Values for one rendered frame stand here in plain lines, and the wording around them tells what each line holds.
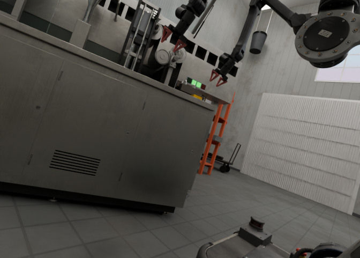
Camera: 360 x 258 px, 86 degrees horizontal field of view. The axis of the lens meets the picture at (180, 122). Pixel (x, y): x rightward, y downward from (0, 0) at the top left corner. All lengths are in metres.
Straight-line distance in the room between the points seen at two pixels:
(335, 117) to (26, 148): 7.19
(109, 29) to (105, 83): 0.80
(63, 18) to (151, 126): 1.16
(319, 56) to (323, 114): 6.51
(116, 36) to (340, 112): 6.63
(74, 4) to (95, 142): 1.21
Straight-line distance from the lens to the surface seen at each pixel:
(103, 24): 1.99
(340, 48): 0.93
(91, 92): 1.27
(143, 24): 1.59
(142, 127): 1.30
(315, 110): 7.46
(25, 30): 1.33
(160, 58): 1.66
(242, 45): 1.48
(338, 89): 7.70
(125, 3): 2.10
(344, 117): 7.36
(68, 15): 2.01
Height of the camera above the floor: 0.61
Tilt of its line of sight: 4 degrees up
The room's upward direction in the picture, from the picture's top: 18 degrees clockwise
